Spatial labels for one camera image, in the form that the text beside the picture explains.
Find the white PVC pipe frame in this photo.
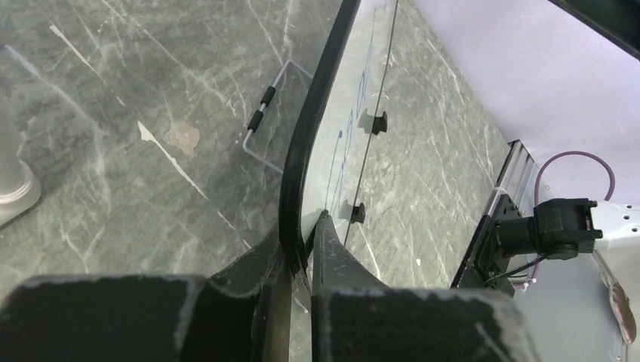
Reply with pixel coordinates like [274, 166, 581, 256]
[1, 95, 42, 227]

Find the white whiteboard black frame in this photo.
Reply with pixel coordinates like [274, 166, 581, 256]
[278, 1, 398, 273]

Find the wire whiteboard stand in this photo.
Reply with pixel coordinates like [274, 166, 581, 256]
[241, 58, 313, 176]

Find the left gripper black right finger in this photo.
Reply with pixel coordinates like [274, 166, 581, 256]
[311, 211, 540, 361]

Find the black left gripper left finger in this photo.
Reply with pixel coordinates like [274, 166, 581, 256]
[1, 229, 291, 361]

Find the aluminium extrusion frame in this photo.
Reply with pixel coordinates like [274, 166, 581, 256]
[483, 140, 539, 219]

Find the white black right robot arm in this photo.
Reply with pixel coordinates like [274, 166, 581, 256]
[495, 198, 639, 260]

